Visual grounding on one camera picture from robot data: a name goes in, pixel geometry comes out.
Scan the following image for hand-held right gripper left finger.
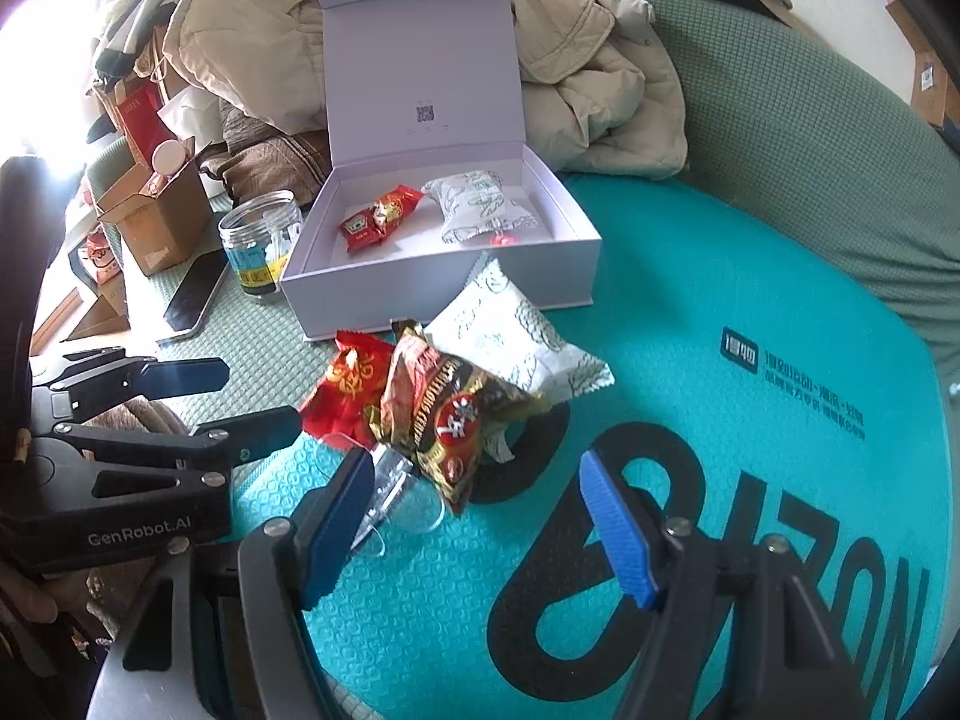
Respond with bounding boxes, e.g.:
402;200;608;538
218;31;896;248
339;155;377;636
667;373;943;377
86;448;376;720

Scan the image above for white patterned snack packet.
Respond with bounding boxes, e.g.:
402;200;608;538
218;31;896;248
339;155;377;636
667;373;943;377
421;171;537;245
424;259;614;413

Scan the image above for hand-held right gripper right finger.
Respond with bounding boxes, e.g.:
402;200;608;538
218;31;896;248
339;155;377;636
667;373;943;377
577;446;882;720

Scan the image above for flat cardboard pieces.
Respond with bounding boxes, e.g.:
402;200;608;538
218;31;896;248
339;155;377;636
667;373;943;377
30;270;136;350

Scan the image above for red gold snack packet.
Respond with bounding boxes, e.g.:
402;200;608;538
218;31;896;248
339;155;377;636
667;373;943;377
298;330;397;445

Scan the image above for beige padded jacket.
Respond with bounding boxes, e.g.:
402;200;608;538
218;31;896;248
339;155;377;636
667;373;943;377
161;0;689;181

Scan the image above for black smartphone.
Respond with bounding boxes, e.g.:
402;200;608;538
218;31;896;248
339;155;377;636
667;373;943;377
163;246;228;338

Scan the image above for person's left hand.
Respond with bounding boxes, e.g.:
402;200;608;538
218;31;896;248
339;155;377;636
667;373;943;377
0;562;59;623

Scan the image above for printed cardboard shipping box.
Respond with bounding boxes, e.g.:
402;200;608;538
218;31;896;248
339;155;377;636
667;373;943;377
885;0;960;128

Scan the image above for red ketchup sachet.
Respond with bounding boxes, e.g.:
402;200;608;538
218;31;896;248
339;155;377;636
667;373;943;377
339;210;383;248

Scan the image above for clear plastic jar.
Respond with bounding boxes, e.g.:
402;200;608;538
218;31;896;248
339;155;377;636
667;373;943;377
217;191;305;303

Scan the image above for clear plastic piece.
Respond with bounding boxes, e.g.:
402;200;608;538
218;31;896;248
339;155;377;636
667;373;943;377
341;442;447;556

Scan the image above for white paper bag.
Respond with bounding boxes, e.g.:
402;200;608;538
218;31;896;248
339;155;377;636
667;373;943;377
157;86;226;145

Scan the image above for brown striped cushion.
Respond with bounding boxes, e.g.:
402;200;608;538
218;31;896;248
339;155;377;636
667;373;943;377
196;101;335;207

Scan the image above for white grey garment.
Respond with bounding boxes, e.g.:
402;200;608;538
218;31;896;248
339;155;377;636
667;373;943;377
90;0;226;91

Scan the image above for green textured sofa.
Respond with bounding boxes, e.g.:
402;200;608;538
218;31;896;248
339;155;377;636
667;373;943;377
30;0;960;436

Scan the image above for red cartoon snack packet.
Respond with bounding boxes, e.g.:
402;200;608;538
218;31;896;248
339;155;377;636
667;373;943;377
367;186;425;237

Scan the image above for white gift box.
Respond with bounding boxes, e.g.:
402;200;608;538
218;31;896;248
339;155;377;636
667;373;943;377
279;0;605;346

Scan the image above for small brown cardboard box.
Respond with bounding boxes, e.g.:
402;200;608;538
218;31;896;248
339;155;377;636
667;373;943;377
96;136;218;276

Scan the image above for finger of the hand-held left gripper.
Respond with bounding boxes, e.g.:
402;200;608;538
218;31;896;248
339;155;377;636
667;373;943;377
52;403;305;497
34;347;230;422

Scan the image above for brown gold cereal packet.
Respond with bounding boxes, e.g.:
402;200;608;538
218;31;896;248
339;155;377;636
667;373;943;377
371;326;552;507

